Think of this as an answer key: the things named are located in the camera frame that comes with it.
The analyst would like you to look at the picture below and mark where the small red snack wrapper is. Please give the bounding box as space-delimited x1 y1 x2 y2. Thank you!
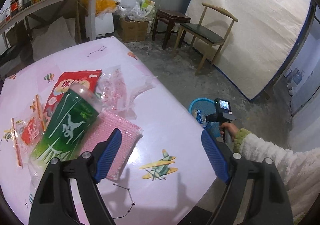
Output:
10 94 46 168

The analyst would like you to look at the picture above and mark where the pink sponge cloth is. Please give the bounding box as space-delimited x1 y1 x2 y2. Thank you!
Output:
80 110 143 181

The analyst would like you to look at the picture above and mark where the long side table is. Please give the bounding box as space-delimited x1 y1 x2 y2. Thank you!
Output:
0 0 104 51

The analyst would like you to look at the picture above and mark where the green label plastic bottle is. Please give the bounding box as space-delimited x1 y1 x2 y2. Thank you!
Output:
28 84 103 191

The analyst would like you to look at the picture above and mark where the wooden chair by mattress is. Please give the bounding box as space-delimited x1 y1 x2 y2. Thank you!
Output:
172 2 239 75

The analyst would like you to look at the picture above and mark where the dark wooden stool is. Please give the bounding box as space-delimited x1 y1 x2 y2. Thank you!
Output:
152 9 191 49

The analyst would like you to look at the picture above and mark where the cardboard box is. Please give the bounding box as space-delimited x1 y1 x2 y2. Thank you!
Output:
118 18 148 42

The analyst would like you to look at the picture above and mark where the fuzzy white right sleeve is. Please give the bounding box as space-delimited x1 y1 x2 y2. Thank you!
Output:
232 127 320 225

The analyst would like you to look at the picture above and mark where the white mattress blue edge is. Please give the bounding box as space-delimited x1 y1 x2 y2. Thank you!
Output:
185 0 311 100

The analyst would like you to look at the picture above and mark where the red snack bag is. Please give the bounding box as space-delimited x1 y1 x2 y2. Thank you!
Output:
43 69 103 125

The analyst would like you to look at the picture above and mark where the orange plastic bag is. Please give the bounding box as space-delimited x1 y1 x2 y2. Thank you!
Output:
95 0 120 16

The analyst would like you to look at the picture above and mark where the red lidded jar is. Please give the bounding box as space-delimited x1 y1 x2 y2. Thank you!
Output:
10 0 20 17

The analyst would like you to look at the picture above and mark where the clear pink plastic bag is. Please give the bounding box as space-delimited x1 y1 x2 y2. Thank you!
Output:
96 65 156 120

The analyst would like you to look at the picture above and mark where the blue plastic wrapper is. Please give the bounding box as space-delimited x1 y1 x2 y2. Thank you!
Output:
193 109 206 125

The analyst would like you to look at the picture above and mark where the blue mesh trash basket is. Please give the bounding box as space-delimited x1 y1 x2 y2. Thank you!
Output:
189 98 220 138

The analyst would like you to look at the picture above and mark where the white cabinet box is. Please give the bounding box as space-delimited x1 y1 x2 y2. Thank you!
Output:
95 13 114 38

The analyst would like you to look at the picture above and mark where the right hand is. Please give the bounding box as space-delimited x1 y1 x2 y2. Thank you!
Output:
219 122 240 142

